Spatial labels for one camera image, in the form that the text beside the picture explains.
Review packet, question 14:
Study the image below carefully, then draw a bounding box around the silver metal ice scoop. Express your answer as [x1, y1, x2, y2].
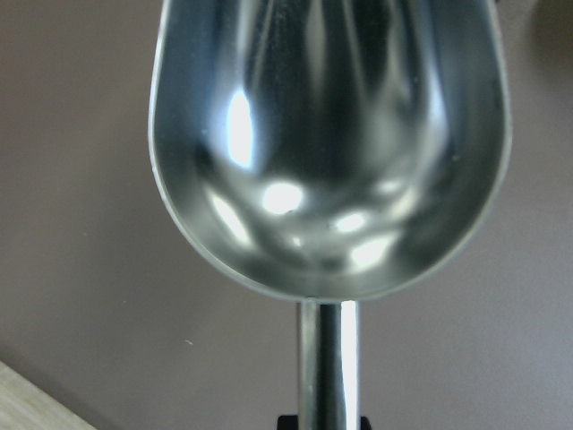
[148, 1, 511, 429]

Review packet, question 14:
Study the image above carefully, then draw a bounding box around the bamboo cutting board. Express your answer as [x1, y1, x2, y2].
[1, 362, 116, 429]

